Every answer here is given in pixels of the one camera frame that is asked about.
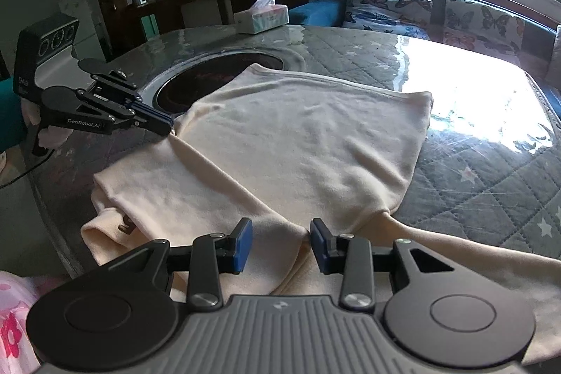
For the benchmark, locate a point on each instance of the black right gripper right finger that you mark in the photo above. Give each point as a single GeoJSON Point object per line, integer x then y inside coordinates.
{"type": "Point", "coordinates": [432, 307]}

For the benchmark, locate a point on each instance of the pink floral cloth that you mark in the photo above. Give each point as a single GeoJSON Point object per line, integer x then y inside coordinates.
{"type": "Point", "coordinates": [17, 296]}

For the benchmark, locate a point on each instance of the left butterfly print cushion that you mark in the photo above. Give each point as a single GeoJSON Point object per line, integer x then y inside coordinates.
{"type": "Point", "coordinates": [409, 18]}

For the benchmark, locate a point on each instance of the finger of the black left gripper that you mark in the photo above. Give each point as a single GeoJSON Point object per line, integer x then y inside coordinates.
{"type": "Point", "coordinates": [137, 114]}
{"type": "Point", "coordinates": [109, 82]}

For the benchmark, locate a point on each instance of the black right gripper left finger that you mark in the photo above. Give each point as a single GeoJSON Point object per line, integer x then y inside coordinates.
{"type": "Point", "coordinates": [124, 312]}

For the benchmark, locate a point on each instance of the round black induction cooktop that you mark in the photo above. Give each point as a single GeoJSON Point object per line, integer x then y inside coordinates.
{"type": "Point", "coordinates": [175, 90]}

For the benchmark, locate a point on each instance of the grey plain pillow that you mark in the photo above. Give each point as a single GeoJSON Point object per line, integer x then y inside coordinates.
{"type": "Point", "coordinates": [553, 75]}

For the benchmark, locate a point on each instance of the butterfly print cushion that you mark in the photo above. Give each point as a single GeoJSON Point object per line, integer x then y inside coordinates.
{"type": "Point", "coordinates": [409, 18]}
{"type": "Point", "coordinates": [477, 27]}

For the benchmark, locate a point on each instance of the cream knit sweater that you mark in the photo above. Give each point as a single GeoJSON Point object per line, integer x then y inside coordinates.
{"type": "Point", "coordinates": [283, 148]}

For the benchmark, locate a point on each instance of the white tissue box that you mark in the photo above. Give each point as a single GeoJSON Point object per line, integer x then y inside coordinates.
{"type": "Point", "coordinates": [262, 16]}

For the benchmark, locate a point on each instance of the right butterfly print cushion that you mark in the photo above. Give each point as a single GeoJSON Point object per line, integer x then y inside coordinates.
{"type": "Point", "coordinates": [477, 27]}

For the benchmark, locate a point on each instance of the dark blue sofa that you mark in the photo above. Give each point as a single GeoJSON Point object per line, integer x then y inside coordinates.
{"type": "Point", "coordinates": [537, 45]}

